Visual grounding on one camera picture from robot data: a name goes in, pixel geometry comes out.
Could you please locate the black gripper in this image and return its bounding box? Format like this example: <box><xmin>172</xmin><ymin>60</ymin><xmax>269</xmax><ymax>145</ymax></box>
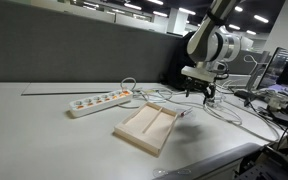
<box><xmin>183</xmin><ymin>75</ymin><xmax>218</xmax><ymax>105</ymax></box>

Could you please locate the clear handle screwdriver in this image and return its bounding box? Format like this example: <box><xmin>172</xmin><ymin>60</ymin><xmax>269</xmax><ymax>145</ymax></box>
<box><xmin>178</xmin><ymin>106</ymin><xmax>196</xmax><ymax>118</ymax></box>

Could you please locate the wooden tray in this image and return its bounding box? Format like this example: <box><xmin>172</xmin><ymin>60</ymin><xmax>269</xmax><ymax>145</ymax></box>
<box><xmin>113</xmin><ymin>101</ymin><xmax>179</xmax><ymax>158</ymax></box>

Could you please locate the small clear plastic container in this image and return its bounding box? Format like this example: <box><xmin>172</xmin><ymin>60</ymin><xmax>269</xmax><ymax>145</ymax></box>
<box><xmin>204</xmin><ymin>92</ymin><xmax>226</xmax><ymax>108</ymax></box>

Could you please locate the black power adapter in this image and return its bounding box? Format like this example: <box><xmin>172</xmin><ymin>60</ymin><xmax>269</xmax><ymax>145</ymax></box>
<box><xmin>233</xmin><ymin>89</ymin><xmax>262</xmax><ymax>108</ymax></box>

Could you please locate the computer monitor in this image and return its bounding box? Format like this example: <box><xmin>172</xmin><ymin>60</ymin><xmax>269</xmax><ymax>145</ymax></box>
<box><xmin>257</xmin><ymin>46</ymin><xmax>288</xmax><ymax>90</ymax></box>

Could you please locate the ceiling light strip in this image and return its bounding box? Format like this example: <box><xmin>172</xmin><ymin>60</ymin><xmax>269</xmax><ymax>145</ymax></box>
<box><xmin>123</xmin><ymin>2</ymin><xmax>143</xmax><ymax>11</ymax></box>
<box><xmin>178</xmin><ymin>7</ymin><xmax>197</xmax><ymax>16</ymax></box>
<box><xmin>253</xmin><ymin>14</ymin><xmax>270</xmax><ymax>24</ymax></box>

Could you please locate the black perforated board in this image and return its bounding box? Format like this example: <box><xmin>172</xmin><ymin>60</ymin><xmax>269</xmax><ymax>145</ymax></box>
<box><xmin>233</xmin><ymin>144</ymin><xmax>288</xmax><ymax>180</ymax></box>

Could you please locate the white power strip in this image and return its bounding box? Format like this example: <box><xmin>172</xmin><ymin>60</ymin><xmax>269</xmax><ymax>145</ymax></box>
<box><xmin>68</xmin><ymin>88</ymin><xmax>134</xmax><ymax>119</ymax></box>

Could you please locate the gray partition panel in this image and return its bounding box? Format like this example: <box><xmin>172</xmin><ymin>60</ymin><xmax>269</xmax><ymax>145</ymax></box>
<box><xmin>0</xmin><ymin>0</ymin><xmax>185</xmax><ymax>84</ymax></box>

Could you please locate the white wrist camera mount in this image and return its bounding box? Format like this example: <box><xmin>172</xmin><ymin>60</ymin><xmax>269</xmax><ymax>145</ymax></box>
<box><xmin>180</xmin><ymin>65</ymin><xmax>217</xmax><ymax>83</ymax></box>

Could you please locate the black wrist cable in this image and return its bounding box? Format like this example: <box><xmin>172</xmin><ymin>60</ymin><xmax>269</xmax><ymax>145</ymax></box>
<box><xmin>213</xmin><ymin>61</ymin><xmax>230</xmax><ymax>81</ymax></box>

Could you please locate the long white cable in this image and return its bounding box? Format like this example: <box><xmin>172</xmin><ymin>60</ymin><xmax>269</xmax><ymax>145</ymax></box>
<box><xmin>130</xmin><ymin>87</ymin><xmax>282</xmax><ymax>144</ymax></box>

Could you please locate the white wire stand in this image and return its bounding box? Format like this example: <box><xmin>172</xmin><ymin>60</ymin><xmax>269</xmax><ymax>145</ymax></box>
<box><xmin>243</xmin><ymin>54</ymin><xmax>268</xmax><ymax>91</ymax></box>

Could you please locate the white power strip cable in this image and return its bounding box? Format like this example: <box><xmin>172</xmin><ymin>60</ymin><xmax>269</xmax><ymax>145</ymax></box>
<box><xmin>119</xmin><ymin>77</ymin><xmax>138</xmax><ymax>109</ymax></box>

